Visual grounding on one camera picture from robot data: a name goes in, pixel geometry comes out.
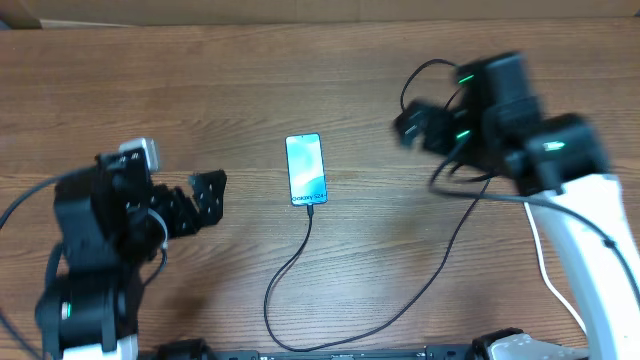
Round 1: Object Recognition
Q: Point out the black USB charging cable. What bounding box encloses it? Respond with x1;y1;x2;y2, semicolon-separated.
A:
262;58;494;353

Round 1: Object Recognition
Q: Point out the blue-screen Samsung smartphone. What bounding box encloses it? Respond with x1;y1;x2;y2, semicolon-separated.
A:
285;133;328;206

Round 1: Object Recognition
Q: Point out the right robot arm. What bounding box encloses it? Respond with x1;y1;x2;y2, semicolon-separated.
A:
394;52;639;359

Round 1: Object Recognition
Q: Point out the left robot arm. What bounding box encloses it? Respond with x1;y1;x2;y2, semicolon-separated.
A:
36;158;227;359

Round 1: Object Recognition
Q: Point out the brown cardboard backboard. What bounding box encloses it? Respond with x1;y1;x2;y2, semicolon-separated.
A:
1;0;639;28

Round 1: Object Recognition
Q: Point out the white power strip cord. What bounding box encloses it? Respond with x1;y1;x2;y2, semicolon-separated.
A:
522;202;588;335

